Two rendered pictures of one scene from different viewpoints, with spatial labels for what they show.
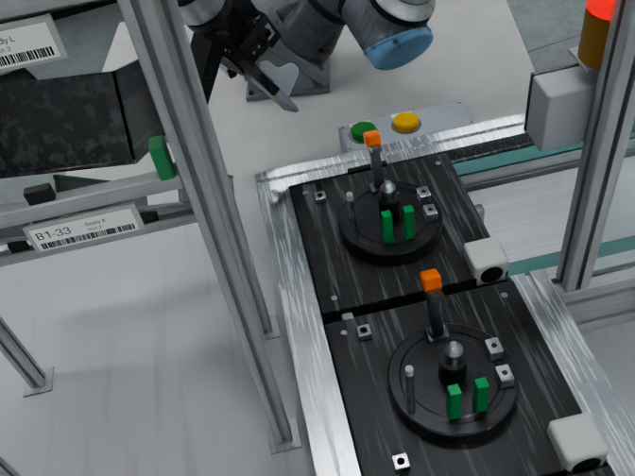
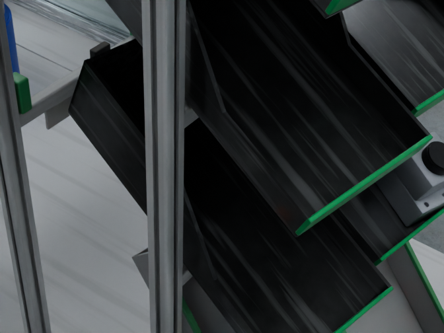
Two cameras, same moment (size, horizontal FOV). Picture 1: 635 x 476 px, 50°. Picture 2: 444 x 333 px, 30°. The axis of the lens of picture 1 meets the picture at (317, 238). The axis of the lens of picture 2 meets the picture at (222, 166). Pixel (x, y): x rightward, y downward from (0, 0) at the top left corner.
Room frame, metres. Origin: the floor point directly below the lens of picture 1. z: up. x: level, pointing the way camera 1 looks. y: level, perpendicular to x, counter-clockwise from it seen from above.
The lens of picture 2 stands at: (0.88, -0.22, 1.72)
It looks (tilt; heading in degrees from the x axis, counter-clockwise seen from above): 40 degrees down; 128
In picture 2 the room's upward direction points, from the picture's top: 3 degrees clockwise
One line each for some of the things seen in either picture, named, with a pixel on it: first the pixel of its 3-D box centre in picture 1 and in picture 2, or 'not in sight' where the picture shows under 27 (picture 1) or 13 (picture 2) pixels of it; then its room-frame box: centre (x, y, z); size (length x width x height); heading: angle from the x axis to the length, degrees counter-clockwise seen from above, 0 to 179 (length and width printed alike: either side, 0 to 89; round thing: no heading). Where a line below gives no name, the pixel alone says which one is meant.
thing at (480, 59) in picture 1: (304, 91); not in sight; (1.16, -0.03, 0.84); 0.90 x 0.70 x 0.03; 83
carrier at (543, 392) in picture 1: (453, 365); not in sight; (0.38, -0.12, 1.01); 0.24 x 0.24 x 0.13; 4
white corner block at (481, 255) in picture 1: (485, 262); not in sight; (0.54, -0.20, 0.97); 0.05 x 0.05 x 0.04; 4
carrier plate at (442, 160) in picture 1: (390, 229); not in sight; (0.63, -0.10, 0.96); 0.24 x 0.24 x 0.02; 4
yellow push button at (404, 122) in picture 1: (405, 124); not in sight; (0.85, -0.17, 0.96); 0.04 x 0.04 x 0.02
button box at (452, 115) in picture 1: (406, 139); not in sight; (0.85, -0.17, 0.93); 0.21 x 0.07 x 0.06; 94
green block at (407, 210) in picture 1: (408, 222); not in sight; (0.59, -0.12, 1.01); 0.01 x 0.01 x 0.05; 4
